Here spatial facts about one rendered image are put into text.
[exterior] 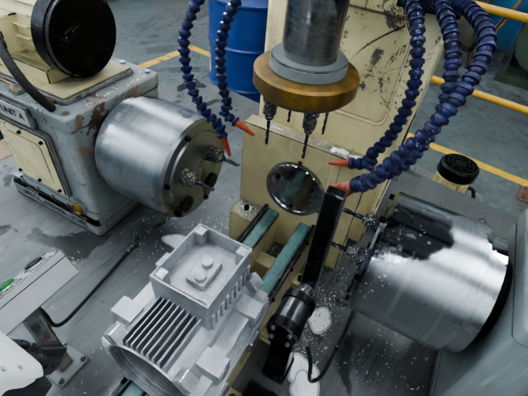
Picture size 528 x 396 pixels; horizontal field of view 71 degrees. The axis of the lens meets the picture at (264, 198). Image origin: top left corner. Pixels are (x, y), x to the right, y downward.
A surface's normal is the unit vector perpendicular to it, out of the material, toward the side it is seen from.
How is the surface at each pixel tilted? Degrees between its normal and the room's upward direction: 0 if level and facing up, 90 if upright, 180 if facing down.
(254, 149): 90
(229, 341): 0
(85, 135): 90
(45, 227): 0
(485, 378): 90
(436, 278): 47
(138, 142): 43
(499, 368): 90
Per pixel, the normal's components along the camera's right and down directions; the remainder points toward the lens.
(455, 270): -0.21, -0.25
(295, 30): -0.74, 0.42
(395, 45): -0.48, 0.58
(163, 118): 0.00, -0.62
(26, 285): 0.73, -0.16
